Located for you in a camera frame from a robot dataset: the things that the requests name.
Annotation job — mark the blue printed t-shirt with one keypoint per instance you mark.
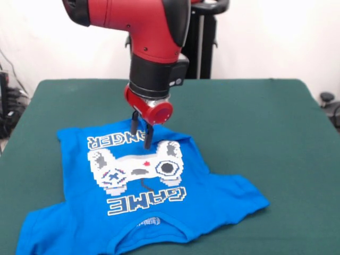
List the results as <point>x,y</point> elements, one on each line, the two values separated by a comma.
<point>159,212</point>

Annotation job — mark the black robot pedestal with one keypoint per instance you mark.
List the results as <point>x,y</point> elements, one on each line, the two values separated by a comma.
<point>204,47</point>

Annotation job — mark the black chair part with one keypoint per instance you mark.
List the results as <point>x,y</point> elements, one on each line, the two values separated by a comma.
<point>329,103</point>

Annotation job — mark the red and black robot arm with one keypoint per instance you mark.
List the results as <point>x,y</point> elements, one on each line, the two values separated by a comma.
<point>148,45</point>

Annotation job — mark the dark green table cloth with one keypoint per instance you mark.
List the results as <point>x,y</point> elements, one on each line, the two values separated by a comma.
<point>265,132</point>

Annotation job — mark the black electronics box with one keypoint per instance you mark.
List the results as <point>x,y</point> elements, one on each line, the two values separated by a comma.
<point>3,93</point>

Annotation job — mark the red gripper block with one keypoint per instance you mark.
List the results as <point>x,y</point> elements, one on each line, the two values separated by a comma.
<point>148,110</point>

